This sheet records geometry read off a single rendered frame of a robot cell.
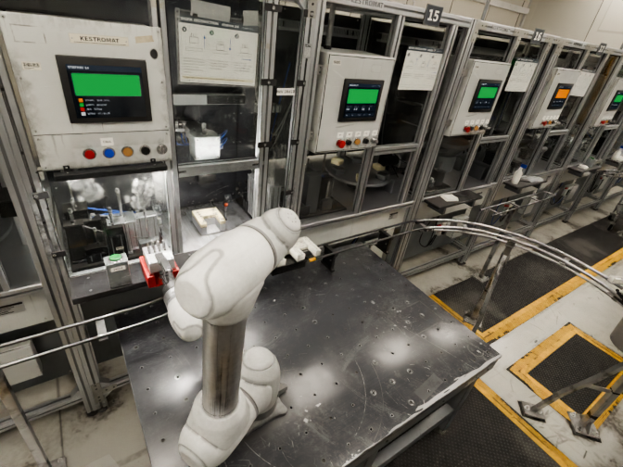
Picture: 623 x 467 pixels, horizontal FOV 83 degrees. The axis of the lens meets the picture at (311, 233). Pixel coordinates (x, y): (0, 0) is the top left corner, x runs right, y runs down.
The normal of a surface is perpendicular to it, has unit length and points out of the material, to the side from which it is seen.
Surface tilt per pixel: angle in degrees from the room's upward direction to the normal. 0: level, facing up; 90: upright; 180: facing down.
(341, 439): 0
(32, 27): 90
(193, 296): 84
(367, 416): 0
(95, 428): 0
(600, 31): 90
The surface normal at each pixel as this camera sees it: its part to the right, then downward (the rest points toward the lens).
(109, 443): 0.13, -0.84
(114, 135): 0.55, 0.50
